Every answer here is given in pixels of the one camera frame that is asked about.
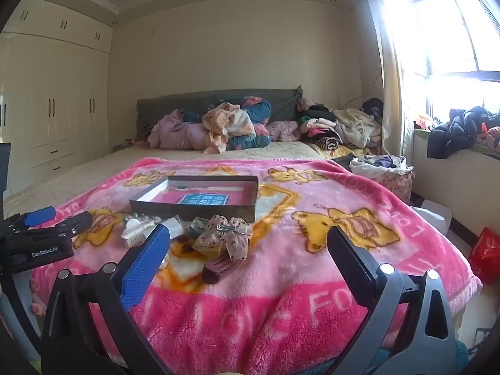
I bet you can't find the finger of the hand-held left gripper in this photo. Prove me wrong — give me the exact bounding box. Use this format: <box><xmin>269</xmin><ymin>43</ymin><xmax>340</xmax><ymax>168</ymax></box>
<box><xmin>12</xmin><ymin>211</ymin><xmax>93</xmax><ymax>245</ymax></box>
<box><xmin>8</xmin><ymin>206</ymin><xmax>57</xmax><ymax>232</ymax></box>

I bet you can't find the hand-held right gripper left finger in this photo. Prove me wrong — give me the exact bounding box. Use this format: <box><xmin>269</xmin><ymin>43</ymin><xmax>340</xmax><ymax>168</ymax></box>
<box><xmin>41</xmin><ymin>224</ymin><xmax>173</xmax><ymax>375</ymax></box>

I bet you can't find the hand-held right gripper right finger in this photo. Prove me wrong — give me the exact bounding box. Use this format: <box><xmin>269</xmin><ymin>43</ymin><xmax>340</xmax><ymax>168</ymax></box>
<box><xmin>326</xmin><ymin>227</ymin><xmax>458</xmax><ymax>375</ymax></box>

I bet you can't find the clear packet with white clip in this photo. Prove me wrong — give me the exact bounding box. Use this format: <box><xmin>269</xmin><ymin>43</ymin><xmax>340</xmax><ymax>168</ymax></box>
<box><xmin>156</xmin><ymin>217</ymin><xmax>184</xmax><ymax>240</ymax></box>

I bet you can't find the maroon hair clip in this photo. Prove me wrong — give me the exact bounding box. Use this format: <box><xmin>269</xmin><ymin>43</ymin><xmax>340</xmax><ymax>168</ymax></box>
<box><xmin>201</xmin><ymin>256</ymin><xmax>240</xmax><ymax>285</ymax></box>

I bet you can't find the grey cardboard box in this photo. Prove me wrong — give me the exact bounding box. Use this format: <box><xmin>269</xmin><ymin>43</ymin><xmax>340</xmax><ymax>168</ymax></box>
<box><xmin>130</xmin><ymin>175</ymin><xmax>259</xmax><ymax>223</ymax></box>

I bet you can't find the polka-dot bow hair clip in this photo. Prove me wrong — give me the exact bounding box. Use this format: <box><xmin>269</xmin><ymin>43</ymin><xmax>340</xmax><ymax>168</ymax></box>
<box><xmin>192</xmin><ymin>215</ymin><xmax>254</xmax><ymax>260</ymax></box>

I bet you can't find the white hair clip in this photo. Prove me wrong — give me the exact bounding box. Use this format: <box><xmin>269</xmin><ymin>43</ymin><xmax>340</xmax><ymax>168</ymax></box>
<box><xmin>121</xmin><ymin>219</ymin><xmax>157</xmax><ymax>248</ymax></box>

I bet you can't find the bed with beige sheet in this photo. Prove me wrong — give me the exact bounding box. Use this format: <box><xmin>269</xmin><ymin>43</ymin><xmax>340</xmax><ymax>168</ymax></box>
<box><xmin>4</xmin><ymin>141</ymin><xmax>383</xmax><ymax>219</ymax></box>

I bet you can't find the small clear packet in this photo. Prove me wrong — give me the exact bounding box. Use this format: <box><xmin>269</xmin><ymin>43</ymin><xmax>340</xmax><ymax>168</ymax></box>
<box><xmin>187</xmin><ymin>220</ymin><xmax>212</xmax><ymax>239</ymax></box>

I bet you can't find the pink printed blanket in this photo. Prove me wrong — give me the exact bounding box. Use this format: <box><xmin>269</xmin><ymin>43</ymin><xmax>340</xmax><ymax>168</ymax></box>
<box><xmin>29</xmin><ymin>157</ymin><xmax>483</xmax><ymax>375</ymax></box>

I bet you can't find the pink book with blue label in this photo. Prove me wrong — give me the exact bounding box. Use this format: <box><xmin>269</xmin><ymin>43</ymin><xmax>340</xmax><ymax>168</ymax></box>
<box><xmin>150</xmin><ymin>187</ymin><xmax>245</xmax><ymax>207</ymax></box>

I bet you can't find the cream wardrobe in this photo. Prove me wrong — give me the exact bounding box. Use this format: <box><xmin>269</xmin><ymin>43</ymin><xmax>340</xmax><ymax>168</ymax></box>
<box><xmin>0</xmin><ymin>0</ymin><xmax>114</xmax><ymax>196</ymax></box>

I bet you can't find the pile of mixed clothes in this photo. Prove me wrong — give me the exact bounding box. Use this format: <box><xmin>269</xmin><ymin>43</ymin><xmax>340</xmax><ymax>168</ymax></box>
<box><xmin>297</xmin><ymin>99</ymin><xmax>385</xmax><ymax>157</ymax></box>

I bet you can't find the pink fuzzy cloth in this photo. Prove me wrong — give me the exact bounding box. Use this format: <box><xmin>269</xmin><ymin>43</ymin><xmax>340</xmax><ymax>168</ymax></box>
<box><xmin>267</xmin><ymin>121</ymin><xmax>301</xmax><ymax>142</ymax></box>

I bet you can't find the pink quilted garment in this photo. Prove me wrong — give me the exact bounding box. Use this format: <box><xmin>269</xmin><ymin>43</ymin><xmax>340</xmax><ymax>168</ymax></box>
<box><xmin>147</xmin><ymin>109</ymin><xmax>208</xmax><ymax>150</ymax></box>

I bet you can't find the red plastic bag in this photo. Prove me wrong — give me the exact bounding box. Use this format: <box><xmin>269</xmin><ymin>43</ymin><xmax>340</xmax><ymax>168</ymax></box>
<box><xmin>469</xmin><ymin>227</ymin><xmax>500</xmax><ymax>285</ymax></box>

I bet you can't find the dark puffer jacket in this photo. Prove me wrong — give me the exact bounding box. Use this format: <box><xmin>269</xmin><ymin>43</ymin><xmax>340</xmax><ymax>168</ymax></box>
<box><xmin>427</xmin><ymin>106</ymin><xmax>500</xmax><ymax>159</ymax></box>

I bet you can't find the dark floral quilt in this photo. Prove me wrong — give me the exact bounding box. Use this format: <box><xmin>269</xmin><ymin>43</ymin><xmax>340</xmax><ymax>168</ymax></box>
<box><xmin>219</xmin><ymin>97</ymin><xmax>272</xmax><ymax>150</ymax></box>

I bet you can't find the orange floral cloth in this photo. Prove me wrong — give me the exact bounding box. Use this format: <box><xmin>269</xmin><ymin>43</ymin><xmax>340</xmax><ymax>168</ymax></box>
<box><xmin>202</xmin><ymin>102</ymin><xmax>256</xmax><ymax>155</ymax></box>

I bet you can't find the cream curtain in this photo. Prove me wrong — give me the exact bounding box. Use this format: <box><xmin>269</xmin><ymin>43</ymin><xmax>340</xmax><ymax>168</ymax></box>
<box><xmin>367</xmin><ymin>0</ymin><xmax>415</xmax><ymax>204</ymax></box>

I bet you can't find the window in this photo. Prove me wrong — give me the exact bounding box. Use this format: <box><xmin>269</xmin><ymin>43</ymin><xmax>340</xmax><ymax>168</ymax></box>
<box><xmin>391</xmin><ymin>0</ymin><xmax>500</xmax><ymax>126</ymax></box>

